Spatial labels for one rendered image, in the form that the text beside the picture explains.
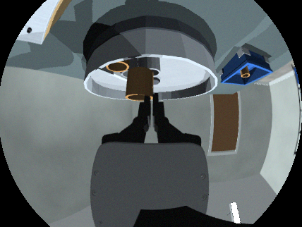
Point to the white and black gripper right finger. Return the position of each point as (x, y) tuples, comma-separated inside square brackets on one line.
[(167, 132)]

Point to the bronze bushing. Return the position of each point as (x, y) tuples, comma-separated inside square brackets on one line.
[(119, 66), (245, 72), (139, 83)]

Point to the blue open-top crate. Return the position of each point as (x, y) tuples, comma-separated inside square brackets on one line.
[(259, 66)]

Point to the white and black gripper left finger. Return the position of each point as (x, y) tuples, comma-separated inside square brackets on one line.
[(136, 131)]

